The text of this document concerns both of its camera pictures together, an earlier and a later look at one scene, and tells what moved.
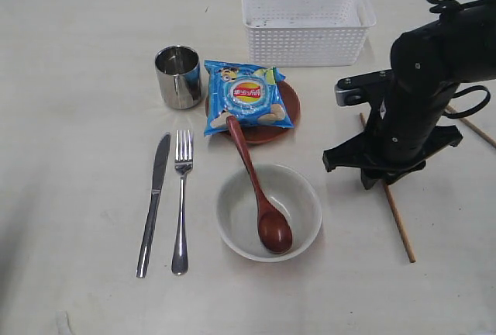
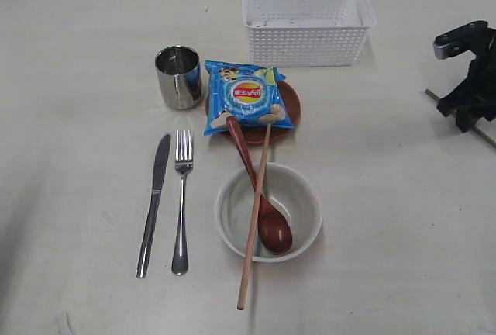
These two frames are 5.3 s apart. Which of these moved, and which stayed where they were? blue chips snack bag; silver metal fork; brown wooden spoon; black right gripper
Moved: black right gripper
Stayed: silver metal fork; brown wooden spoon; blue chips snack bag
